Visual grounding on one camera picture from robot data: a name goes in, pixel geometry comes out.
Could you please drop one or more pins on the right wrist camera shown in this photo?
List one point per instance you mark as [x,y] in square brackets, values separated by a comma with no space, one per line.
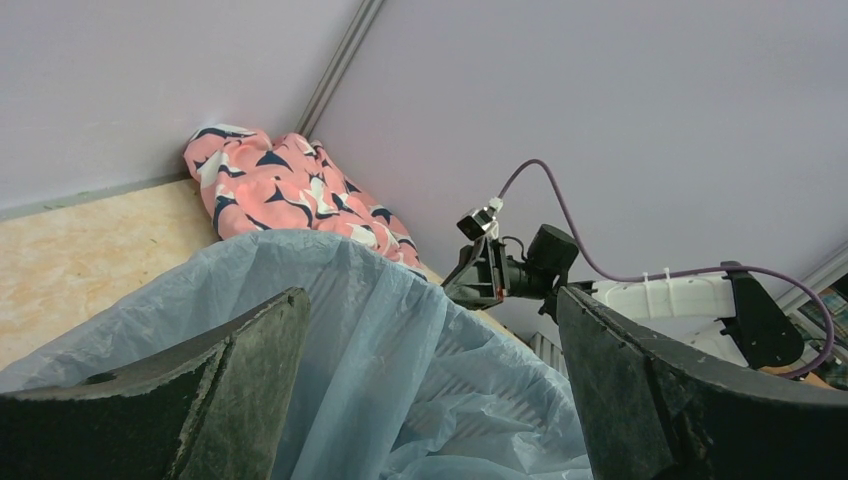
[481,222]

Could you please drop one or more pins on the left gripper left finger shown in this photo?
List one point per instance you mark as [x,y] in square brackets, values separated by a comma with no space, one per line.
[211,407]

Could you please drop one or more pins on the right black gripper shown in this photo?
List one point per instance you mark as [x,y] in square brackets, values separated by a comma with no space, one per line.
[485,276]

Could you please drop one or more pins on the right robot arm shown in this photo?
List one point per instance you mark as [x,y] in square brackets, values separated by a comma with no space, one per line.
[744,325]

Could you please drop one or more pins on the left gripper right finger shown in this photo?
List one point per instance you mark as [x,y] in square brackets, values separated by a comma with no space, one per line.
[651,407]

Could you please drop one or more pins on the pink patterned cloth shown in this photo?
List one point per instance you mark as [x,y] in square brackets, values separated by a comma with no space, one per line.
[250,182]

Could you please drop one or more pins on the blue-lined trash bin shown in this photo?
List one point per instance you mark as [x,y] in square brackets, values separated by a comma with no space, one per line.
[395,382]

